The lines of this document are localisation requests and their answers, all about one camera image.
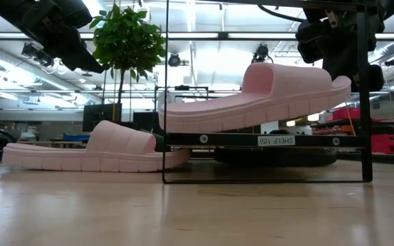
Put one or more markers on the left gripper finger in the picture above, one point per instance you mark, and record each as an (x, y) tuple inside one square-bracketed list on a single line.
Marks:
[(82, 48), (74, 61)]

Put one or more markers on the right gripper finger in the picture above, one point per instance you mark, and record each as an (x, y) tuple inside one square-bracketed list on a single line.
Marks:
[(340, 65), (377, 78)]

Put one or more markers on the pink foam slide sandal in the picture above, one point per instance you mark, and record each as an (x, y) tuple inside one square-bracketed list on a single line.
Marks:
[(63, 157), (251, 112)]

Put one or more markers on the black metal shelf frame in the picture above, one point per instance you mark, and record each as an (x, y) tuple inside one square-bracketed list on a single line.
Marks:
[(231, 140)]

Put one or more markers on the green potted plant black pot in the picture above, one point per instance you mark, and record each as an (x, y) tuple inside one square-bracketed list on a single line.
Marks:
[(128, 41)]

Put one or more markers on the red box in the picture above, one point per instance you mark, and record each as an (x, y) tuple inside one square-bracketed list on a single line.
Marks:
[(342, 113)]

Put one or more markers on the black monitor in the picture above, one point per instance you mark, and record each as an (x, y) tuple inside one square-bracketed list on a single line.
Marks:
[(98, 116)]

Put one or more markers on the red crate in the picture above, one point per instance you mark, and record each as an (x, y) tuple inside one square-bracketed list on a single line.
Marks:
[(388, 143)]

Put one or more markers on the blue box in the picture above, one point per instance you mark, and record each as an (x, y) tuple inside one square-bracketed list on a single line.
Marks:
[(75, 138)]

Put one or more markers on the round black ceiling spotlight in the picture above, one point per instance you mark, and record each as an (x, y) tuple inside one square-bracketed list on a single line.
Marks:
[(174, 60)]

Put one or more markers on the black desk partition row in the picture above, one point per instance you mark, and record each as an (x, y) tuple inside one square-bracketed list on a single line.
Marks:
[(145, 121)]

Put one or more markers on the white cabinet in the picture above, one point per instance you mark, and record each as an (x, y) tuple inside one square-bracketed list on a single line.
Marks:
[(173, 97)]

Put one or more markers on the black overhead rig beam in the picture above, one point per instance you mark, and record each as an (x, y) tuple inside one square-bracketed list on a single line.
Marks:
[(222, 35)]

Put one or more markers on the black table frame rails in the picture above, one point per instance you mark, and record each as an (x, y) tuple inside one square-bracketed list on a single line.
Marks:
[(388, 159)]

